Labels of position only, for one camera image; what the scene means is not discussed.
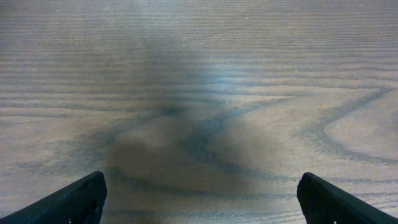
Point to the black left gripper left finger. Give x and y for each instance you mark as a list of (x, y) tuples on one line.
[(81, 202)]

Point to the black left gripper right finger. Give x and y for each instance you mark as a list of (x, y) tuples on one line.
[(324, 203)]

